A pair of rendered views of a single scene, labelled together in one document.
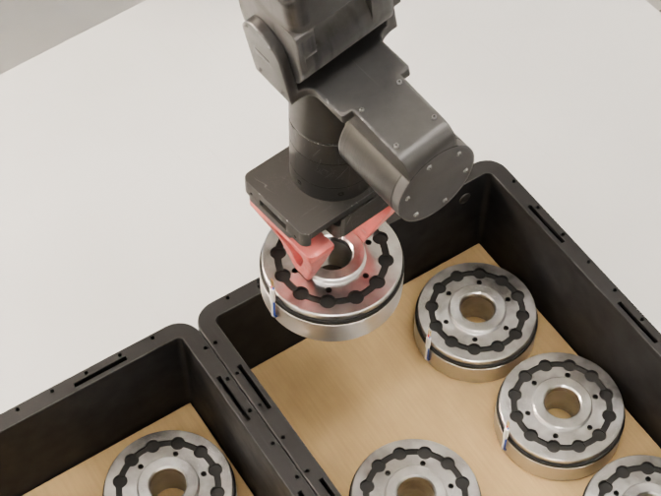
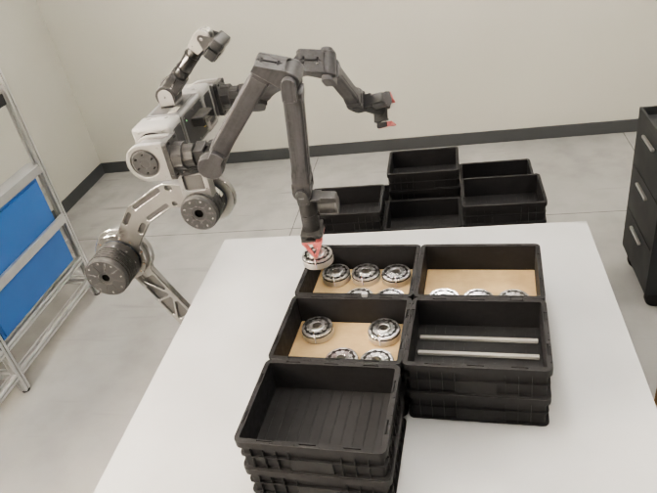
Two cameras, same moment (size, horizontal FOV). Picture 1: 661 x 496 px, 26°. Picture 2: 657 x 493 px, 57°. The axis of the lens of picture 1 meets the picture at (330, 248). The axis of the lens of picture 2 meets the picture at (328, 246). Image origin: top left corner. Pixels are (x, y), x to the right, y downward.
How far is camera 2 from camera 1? 1.30 m
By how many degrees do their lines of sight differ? 34
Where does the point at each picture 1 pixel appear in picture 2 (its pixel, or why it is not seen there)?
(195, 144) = (237, 311)
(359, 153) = (324, 206)
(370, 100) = (321, 196)
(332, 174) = (316, 222)
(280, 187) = (307, 234)
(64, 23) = (118, 387)
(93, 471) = (298, 340)
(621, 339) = (365, 252)
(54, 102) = (196, 328)
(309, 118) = (309, 211)
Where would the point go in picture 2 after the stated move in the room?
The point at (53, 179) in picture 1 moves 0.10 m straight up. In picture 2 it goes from (214, 336) to (206, 317)
